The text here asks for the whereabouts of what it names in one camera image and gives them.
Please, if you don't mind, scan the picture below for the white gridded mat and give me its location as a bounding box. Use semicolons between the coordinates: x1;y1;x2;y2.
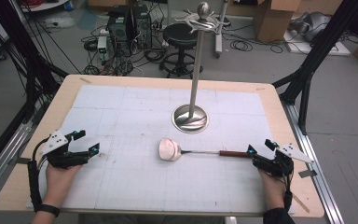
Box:
26;84;296;217

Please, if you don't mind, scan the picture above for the white flat board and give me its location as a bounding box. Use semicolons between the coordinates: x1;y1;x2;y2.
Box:
282;29;352;57

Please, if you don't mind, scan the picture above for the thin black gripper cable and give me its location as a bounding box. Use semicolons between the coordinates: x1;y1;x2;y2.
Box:
282;161;295;213

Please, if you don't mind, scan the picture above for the white pole stand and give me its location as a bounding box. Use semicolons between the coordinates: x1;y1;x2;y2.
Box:
213;0;231;60

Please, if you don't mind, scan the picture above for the white ladle with wooden handle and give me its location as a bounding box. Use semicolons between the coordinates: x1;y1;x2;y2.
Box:
158;137;252;162

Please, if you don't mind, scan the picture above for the aluminium rail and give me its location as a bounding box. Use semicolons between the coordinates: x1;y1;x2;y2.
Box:
280;100;346;224
0;101;45;204

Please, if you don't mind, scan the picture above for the person's right hand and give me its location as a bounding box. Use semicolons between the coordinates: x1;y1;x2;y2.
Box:
257;169;289;212

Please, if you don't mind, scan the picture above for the metal utensil stand with hooks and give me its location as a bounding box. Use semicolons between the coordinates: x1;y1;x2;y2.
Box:
171;1;231;135

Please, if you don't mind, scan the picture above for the coiled black cable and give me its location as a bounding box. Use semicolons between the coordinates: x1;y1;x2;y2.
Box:
83;38;100;52
229;39;254;53

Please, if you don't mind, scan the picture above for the tall cardboard box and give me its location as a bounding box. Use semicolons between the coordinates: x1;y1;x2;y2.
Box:
252;0;301;44

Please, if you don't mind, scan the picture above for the small white device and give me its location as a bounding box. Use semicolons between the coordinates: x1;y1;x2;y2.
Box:
97;35;109;61

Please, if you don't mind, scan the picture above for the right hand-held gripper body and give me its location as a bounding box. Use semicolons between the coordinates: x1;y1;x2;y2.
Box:
252;143;315;179

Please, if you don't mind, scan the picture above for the grey bag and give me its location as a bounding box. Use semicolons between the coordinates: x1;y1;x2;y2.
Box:
289;11;333;42

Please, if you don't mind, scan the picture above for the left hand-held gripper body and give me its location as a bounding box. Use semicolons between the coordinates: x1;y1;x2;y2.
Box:
38;130;91;171

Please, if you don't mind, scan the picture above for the black computer tower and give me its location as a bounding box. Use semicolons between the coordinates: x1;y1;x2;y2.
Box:
131;3;154;49
106;12;135;54

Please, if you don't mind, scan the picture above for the person's left hand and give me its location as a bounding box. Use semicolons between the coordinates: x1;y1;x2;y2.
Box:
41;162;84;208

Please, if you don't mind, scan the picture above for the black wristband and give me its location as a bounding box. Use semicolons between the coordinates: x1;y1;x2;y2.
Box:
36;203;62;218

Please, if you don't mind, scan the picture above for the black round stool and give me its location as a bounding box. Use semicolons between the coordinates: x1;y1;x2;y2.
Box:
158;22;205;79

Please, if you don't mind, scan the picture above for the black metal frame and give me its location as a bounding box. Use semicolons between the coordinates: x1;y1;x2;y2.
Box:
0;0;71;180
272;0;358;135

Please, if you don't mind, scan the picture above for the black sleeved gripper cable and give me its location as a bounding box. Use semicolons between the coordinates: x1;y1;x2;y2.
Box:
26;136;51;214

